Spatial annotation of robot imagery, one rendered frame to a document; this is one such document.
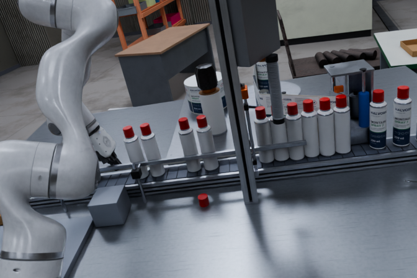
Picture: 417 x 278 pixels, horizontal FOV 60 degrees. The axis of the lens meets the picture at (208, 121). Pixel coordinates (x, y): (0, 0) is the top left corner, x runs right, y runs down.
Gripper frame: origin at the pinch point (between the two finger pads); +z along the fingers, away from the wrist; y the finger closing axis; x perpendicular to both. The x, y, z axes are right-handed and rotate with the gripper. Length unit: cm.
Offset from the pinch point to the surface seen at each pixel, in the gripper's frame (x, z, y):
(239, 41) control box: -62, -21, -17
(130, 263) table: -7.1, 14.6, -37.0
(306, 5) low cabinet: -127, 86, 457
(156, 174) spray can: -12.0, 9.6, -2.5
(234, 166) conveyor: -37.9, 20.5, -1.4
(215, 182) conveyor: -30.3, 20.7, -5.6
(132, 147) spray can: -10.8, -3.7, -2.6
